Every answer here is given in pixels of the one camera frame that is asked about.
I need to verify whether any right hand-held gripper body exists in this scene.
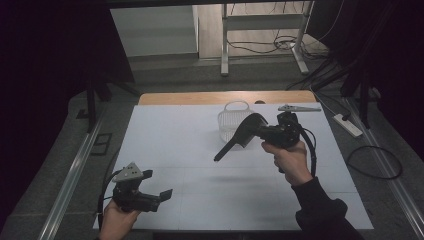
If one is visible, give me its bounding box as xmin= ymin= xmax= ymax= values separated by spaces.
xmin=258 ymin=104 xmax=322 ymax=150

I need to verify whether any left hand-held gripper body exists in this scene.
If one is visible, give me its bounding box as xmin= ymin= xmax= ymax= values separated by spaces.
xmin=112 ymin=162 xmax=161 ymax=214

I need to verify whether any black spatula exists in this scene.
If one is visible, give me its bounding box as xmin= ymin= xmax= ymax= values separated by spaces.
xmin=213 ymin=112 xmax=268 ymax=163

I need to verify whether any white mesh basket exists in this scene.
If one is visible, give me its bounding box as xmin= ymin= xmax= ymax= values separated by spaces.
xmin=217 ymin=100 xmax=255 ymax=144

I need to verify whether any person's left hand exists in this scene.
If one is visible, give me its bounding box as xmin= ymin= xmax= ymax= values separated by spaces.
xmin=98 ymin=199 xmax=141 ymax=240

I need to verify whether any person's right hand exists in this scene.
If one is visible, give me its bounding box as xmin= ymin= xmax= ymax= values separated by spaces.
xmin=260 ymin=139 xmax=315 ymax=187

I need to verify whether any white power strip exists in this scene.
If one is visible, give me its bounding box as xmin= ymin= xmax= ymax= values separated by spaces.
xmin=333 ymin=113 xmax=364 ymax=138

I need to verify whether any black metal stand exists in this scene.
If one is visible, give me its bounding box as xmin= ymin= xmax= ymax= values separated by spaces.
xmin=84 ymin=74 xmax=141 ymax=133
xmin=339 ymin=66 xmax=374 ymax=130

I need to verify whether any dark curtain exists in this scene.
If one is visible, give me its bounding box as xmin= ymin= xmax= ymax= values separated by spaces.
xmin=306 ymin=0 xmax=424 ymax=161
xmin=0 ymin=0 xmax=134 ymax=231

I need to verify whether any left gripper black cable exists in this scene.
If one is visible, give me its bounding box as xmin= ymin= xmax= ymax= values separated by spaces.
xmin=96 ymin=169 xmax=123 ymax=231

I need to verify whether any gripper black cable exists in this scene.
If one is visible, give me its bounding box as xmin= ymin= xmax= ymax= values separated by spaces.
xmin=297 ymin=127 xmax=318 ymax=178
xmin=96 ymin=169 xmax=123 ymax=231

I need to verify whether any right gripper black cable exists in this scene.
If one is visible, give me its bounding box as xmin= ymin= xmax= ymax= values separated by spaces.
xmin=297 ymin=127 xmax=318 ymax=178

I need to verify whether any white power strip cable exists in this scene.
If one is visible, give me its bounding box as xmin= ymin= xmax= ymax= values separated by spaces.
xmin=309 ymin=87 xmax=338 ymax=117

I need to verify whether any aluminium floor rail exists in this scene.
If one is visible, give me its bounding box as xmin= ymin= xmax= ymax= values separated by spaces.
xmin=343 ymin=96 xmax=424 ymax=239
xmin=37 ymin=103 xmax=108 ymax=240

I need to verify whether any tangle of floor cables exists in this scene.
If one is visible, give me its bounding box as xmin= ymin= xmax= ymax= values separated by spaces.
xmin=226 ymin=31 xmax=329 ymax=61

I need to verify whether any white metal stand frame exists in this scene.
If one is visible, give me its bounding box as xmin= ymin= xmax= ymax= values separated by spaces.
xmin=220 ymin=0 xmax=315 ymax=77

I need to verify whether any black looped floor cable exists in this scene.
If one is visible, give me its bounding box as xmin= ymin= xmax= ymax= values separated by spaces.
xmin=345 ymin=145 xmax=403 ymax=181

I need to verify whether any grey wall panel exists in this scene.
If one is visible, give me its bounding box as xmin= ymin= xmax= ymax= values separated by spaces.
xmin=110 ymin=4 xmax=198 ymax=58

